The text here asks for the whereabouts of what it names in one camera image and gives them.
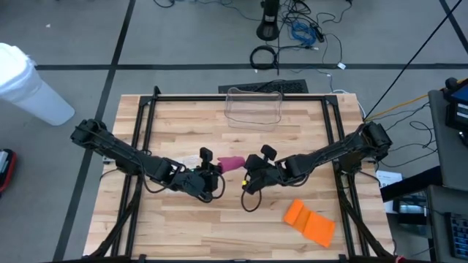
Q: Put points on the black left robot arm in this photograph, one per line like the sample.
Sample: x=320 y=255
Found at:
x=120 y=153

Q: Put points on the dark blue panel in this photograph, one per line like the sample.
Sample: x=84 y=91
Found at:
x=413 y=182

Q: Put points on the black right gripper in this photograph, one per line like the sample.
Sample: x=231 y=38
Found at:
x=263 y=173

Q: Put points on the black and silver device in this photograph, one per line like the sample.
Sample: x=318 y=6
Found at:
x=409 y=209

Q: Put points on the black keypad device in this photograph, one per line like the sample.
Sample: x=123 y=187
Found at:
x=459 y=233

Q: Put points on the white paper sheet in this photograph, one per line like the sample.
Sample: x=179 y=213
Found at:
x=389 y=178

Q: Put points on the small white tag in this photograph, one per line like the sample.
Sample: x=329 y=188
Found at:
x=342 y=65

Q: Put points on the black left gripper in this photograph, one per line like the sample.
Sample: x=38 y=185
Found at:
x=197 y=182

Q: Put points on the black floor stand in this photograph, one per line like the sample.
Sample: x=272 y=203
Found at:
x=268 y=31

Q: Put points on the black slanted pole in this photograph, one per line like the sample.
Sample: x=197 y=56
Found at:
x=413 y=60

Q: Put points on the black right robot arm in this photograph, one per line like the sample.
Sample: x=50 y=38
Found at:
x=329 y=155

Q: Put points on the orange bandage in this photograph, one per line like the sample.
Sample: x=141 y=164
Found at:
x=314 y=226

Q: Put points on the red and black case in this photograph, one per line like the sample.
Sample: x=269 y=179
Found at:
x=4 y=164

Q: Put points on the clear plastic container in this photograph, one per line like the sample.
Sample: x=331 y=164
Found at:
x=252 y=109

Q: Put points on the white trash bin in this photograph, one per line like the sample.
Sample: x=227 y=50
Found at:
x=29 y=91

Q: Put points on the pink bandage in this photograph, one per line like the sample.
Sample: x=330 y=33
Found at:
x=232 y=163

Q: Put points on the grey cabinet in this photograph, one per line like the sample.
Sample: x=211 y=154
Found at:
x=437 y=219
x=440 y=146

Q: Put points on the black keyboard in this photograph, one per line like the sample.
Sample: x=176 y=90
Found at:
x=292 y=87

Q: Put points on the black device with blue screen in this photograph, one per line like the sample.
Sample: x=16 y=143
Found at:
x=457 y=109

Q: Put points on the clear bag with white label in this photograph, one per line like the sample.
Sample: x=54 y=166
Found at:
x=188 y=160

